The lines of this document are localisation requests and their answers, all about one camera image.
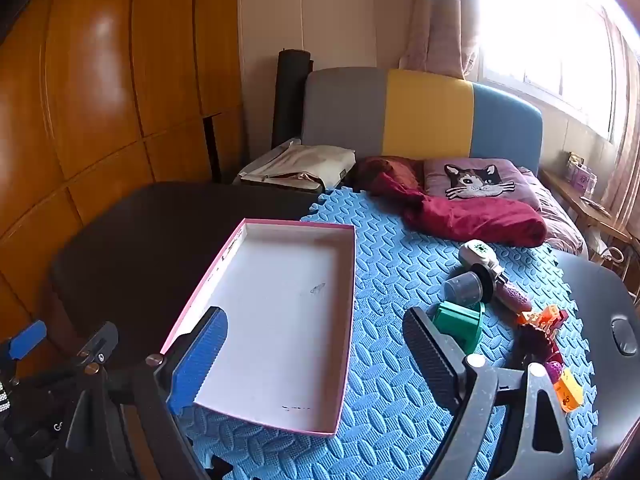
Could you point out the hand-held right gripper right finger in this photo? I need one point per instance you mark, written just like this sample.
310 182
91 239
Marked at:
432 355

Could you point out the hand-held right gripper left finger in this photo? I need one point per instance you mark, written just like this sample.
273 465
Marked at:
200 360

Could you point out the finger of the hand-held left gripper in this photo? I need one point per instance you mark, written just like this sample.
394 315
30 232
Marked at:
100 340
29 339

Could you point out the green plastic toy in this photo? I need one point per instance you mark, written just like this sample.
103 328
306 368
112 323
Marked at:
457 325

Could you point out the grey plastic cup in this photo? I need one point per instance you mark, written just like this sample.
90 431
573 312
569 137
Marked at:
462 287

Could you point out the pink cardboard box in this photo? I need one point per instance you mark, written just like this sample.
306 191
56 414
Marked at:
280 310

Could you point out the purple perforated egg toy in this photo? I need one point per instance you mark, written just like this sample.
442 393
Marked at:
512 297

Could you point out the maroon mushroom shaped toy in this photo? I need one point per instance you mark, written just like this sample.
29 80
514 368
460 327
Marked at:
535 342

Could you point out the white toy with green label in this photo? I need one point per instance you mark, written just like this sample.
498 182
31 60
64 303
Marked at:
477 255

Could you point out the orange linked cube blocks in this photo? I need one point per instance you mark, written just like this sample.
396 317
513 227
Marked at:
542 316

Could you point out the magenta perforated ball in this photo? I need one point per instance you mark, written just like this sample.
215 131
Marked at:
553 370

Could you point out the red puzzle piece block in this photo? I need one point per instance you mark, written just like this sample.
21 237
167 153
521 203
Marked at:
562 318

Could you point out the yellow orange toy block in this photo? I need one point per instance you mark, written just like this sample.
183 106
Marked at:
569 392

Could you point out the blue foam puzzle mat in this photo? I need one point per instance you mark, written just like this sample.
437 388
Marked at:
390 270

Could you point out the dark red blanket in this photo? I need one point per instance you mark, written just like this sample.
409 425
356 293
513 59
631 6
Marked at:
475 222

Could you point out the cat print purple pillow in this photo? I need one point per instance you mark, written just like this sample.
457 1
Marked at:
475 180

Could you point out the pink bed sheet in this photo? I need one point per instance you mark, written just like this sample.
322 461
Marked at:
560 220

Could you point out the rust red pillow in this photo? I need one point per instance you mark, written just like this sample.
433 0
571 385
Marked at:
390 167

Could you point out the black oval desk grommet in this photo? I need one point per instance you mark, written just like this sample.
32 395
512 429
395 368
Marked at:
625 335

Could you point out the wooden side shelf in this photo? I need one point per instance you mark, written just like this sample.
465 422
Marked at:
585 210

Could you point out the beige canvas bag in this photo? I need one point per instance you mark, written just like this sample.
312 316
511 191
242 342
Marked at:
300 165

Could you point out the wooden wardrobe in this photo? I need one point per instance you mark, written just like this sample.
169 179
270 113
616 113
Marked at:
100 110

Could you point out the purple storage box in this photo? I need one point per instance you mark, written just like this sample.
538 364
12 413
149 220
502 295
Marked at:
582 175

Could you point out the grey yellow blue headboard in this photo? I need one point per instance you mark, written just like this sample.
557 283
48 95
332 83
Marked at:
425 120

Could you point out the black rolled mat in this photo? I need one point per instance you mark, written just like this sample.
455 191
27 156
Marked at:
290 100

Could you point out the pink patterned curtain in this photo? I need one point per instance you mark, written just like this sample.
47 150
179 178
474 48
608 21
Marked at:
435 20

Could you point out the window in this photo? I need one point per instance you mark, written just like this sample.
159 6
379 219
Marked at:
545 35

